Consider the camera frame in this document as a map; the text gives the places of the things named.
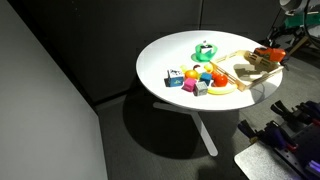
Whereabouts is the wooden tray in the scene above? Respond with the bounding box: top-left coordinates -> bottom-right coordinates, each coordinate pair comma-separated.
210,50 -> 283,91

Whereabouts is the orange block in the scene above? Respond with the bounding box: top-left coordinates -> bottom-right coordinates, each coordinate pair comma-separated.
254,47 -> 286,62

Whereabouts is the patterned owl picture cube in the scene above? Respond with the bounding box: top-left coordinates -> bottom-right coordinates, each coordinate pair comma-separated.
166,69 -> 184,87

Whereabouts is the pink foam cube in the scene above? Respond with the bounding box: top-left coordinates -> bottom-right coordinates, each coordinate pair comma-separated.
182,78 -> 196,92

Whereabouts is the yellow toy lemon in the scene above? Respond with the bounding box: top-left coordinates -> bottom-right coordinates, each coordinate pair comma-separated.
180,65 -> 187,73

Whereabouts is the orange ball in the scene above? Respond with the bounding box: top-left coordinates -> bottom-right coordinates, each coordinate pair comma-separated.
185,70 -> 198,79

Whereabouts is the grey foam cube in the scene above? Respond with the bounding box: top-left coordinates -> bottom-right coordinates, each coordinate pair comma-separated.
194,81 -> 208,96

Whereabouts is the dark red toy plum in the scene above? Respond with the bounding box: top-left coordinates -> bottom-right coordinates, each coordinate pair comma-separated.
193,64 -> 201,71

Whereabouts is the blue foam cube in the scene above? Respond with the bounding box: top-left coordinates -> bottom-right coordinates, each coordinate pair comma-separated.
199,73 -> 212,86

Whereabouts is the yellow toy fruit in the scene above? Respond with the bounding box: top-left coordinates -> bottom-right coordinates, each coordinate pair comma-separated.
204,63 -> 213,73

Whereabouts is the yellow toy banana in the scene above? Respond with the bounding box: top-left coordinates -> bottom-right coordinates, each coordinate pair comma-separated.
208,84 -> 237,95

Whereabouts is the green robot-mounted gripper cover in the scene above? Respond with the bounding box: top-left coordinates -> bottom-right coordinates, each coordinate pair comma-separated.
191,40 -> 218,62

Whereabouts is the red toy apple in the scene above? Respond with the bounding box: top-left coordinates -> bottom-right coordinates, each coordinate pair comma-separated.
214,74 -> 228,87

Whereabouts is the grey perforated metal plate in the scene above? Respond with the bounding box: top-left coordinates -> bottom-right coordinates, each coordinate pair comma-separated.
234,142 -> 303,180

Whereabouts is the white table pedestal base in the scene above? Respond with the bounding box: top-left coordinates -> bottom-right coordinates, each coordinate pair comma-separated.
153,102 -> 218,157

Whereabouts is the purple handled clamp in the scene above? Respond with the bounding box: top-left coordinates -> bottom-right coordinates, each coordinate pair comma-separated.
237,120 -> 298,151

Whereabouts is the black handled clamp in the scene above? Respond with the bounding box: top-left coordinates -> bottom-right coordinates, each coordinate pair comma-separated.
270,100 -> 312,125

